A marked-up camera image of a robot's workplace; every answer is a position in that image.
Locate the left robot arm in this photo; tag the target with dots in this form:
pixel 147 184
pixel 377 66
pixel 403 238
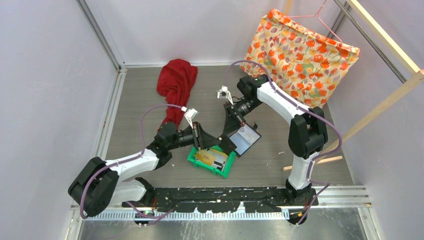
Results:
pixel 101 183

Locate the black card holder wallet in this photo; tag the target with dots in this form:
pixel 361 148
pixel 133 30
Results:
pixel 243 139

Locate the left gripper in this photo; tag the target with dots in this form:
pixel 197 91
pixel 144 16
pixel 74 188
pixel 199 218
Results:
pixel 202 139

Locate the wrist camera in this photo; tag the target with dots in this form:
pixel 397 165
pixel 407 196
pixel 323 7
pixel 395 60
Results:
pixel 189 114
pixel 224 93

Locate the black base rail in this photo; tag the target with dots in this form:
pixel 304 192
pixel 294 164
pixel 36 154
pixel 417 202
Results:
pixel 266 199

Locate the green plastic bin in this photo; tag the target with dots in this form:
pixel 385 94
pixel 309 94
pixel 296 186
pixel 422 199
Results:
pixel 198 164

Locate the wooden frame rack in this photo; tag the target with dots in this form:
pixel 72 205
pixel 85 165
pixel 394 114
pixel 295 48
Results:
pixel 379 105

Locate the floral fabric bag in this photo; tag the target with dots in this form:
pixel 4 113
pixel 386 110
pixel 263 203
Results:
pixel 306 65

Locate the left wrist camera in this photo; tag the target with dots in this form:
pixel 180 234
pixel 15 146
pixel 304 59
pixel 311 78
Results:
pixel 189 114

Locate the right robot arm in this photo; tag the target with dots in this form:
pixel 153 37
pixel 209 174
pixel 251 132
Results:
pixel 307 129

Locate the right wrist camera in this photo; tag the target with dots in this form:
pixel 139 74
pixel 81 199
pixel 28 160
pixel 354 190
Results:
pixel 224 93

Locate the red cloth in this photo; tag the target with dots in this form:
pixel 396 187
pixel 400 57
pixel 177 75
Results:
pixel 176 80

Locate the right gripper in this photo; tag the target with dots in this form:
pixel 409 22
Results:
pixel 233 121

